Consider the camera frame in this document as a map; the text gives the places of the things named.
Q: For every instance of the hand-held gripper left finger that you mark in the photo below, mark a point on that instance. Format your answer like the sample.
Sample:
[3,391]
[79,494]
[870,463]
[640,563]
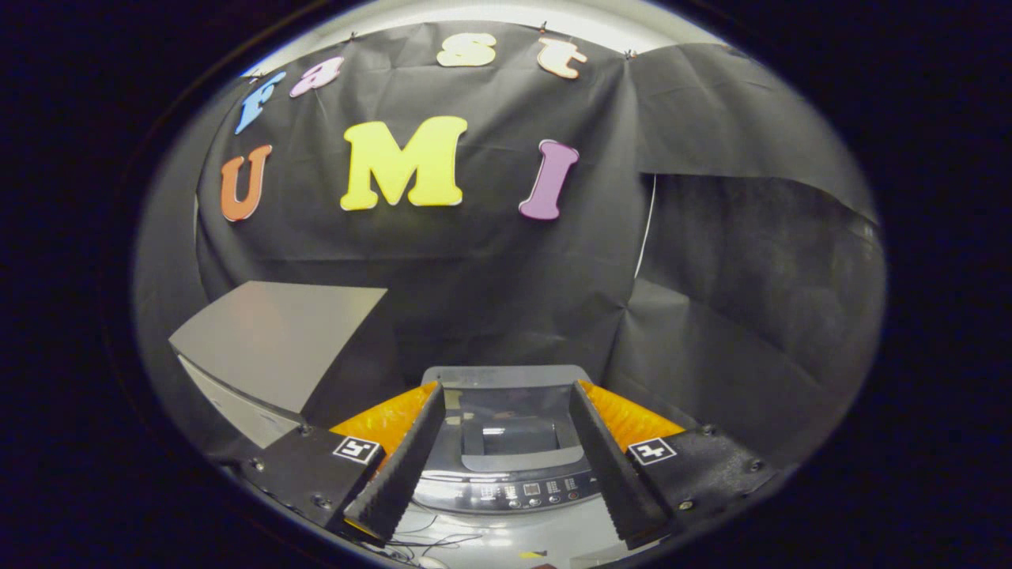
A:
[395,482]

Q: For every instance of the dark washing machine lid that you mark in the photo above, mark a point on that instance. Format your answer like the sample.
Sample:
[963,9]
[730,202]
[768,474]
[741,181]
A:
[506,427]

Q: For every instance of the grey cabinet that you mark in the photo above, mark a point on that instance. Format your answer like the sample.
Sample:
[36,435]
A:
[269,340]

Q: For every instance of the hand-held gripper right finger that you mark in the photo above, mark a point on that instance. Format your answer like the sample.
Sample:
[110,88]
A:
[617,474]

